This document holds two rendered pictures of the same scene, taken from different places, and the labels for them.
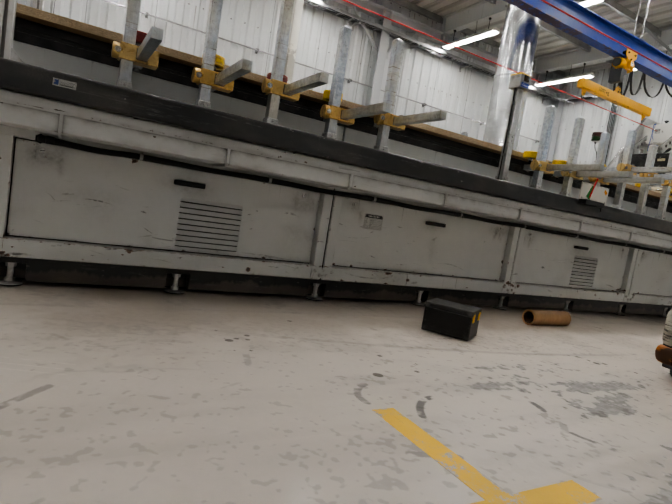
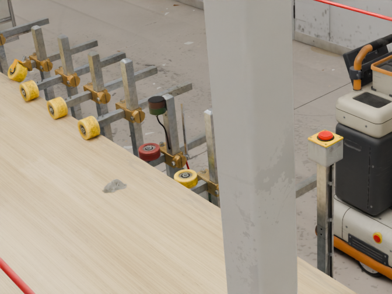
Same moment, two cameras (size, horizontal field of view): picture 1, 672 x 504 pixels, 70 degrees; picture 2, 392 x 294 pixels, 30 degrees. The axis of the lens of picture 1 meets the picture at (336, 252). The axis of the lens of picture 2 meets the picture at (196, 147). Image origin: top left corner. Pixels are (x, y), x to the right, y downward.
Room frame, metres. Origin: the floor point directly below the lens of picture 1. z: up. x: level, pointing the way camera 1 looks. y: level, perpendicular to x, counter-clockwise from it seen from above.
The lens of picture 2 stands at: (2.95, 0.95, 2.22)
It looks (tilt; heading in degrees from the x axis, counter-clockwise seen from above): 29 degrees down; 264
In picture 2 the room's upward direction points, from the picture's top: 6 degrees counter-clockwise
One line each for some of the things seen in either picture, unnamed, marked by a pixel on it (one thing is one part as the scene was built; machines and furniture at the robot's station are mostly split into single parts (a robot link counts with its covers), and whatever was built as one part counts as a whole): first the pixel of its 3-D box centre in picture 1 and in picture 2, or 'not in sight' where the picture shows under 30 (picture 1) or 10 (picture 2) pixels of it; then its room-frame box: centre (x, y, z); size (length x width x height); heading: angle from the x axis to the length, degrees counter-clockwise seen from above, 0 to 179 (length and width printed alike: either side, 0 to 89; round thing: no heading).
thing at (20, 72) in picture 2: not in sight; (17, 72); (3.43, -2.26, 0.93); 0.09 x 0.08 x 0.09; 30
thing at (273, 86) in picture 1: (280, 89); not in sight; (1.81, 0.30, 0.83); 0.14 x 0.06 x 0.05; 120
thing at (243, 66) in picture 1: (225, 77); not in sight; (1.61, 0.45, 0.80); 0.43 x 0.03 x 0.04; 30
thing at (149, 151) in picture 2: not in sight; (150, 160); (2.90, -1.41, 0.85); 0.08 x 0.08 x 0.11
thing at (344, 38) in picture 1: (336, 89); not in sight; (1.93, 0.10, 0.90); 0.04 x 0.04 x 0.48; 30
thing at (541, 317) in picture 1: (547, 317); not in sight; (2.54, -1.17, 0.04); 0.30 x 0.08 x 0.08; 120
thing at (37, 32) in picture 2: not in sight; (45, 74); (3.31, -2.28, 0.89); 0.04 x 0.04 x 0.48; 30
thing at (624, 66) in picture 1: (620, 76); not in sight; (7.13, -3.64, 2.95); 0.34 x 0.26 x 0.49; 120
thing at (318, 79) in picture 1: (295, 88); not in sight; (1.74, 0.23, 0.83); 0.43 x 0.03 x 0.04; 30
